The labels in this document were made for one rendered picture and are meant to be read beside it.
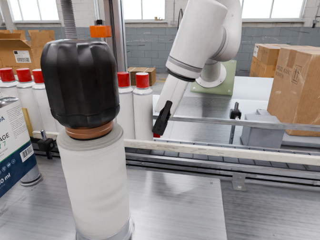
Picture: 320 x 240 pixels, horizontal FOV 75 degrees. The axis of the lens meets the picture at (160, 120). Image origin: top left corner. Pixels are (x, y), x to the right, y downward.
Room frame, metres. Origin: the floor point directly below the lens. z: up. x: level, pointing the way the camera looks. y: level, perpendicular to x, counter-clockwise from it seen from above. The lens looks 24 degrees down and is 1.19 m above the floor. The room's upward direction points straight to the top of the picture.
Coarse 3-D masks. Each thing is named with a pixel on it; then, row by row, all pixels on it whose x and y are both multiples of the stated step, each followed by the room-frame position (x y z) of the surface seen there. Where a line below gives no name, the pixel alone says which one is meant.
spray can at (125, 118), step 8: (120, 72) 0.54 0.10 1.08; (128, 72) 0.54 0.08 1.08; (120, 80) 0.52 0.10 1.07; (128, 80) 0.53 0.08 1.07; (120, 88) 0.52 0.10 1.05; (128, 88) 0.52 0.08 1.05; (120, 96) 0.51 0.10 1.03; (128, 96) 0.51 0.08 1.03; (120, 104) 0.51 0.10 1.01; (128, 104) 0.51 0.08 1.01; (120, 112) 0.51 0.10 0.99; (128, 112) 0.51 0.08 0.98; (120, 120) 0.51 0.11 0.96; (128, 120) 0.51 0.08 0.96; (128, 128) 0.51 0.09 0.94; (128, 136) 0.51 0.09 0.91
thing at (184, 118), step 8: (176, 120) 0.54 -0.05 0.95; (184, 120) 0.53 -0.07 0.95; (192, 120) 0.53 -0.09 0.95; (200, 120) 0.53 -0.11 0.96; (208, 120) 0.52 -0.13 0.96; (216, 120) 0.52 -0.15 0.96; (224, 120) 0.51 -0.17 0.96; (232, 120) 0.51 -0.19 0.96; (240, 120) 0.51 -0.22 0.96; (248, 120) 0.51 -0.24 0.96; (280, 128) 0.49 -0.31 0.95; (288, 128) 0.49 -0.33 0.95; (296, 128) 0.48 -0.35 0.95; (304, 128) 0.48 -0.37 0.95; (312, 128) 0.48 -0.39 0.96
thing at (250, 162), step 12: (192, 144) 0.52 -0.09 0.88; (204, 144) 0.52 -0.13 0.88; (216, 144) 0.52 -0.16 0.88; (168, 156) 0.47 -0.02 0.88; (180, 156) 0.46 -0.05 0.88; (192, 156) 0.46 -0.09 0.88; (204, 156) 0.46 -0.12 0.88; (216, 156) 0.46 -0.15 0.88; (288, 168) 0.42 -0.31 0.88; (300, 168) 0.41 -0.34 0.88; (312, 168) 0.41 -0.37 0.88
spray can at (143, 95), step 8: (144, 72) 0.54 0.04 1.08; (136, 80) 0.52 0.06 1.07; (144, 80) 0.51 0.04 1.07; (136, 88) 0.52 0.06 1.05; (144, 88) 0.51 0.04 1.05; (136, 96) 0.50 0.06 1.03; (144, 96) 0.50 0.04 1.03; (152, 96) 0.52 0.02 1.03; (136, 104) 0.50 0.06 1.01; (144, 104) 0.50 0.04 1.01; (152, 104) 0.52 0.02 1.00; (136, 112) 0.51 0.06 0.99; (144, 112) 0.50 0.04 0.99; (152, 112) 0.52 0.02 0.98; (136, 120) 0.51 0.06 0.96; (144, 120) 0.50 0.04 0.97; (152, 120) 0.52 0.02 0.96; (136, 128) 0.51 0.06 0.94; (144, 128) 0.50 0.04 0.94; (152, 128) 0.52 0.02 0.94; (136, 136) 0.51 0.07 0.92; (144, 136) 0.50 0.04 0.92; (152, 136) 0.52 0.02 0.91
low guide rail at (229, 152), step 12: (36, 132) 0.53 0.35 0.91; (48, 132) 0.53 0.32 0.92; (132, 144) 0.48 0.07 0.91; (144, 144) 0.48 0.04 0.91; (156, 144) 0.47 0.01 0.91; (168, 144) 0.47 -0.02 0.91; (180, 144) 0.47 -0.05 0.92; (228, 156) 0.44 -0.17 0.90; (240, 156) 0.43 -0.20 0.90; (252, 156) 0.43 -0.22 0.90; (264, 156) 0.42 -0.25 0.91; (276, 156) 0.42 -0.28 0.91; (288, 156) 0.41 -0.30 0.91; (300, 156) 0.41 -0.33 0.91; (312, 156) 0.41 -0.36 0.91
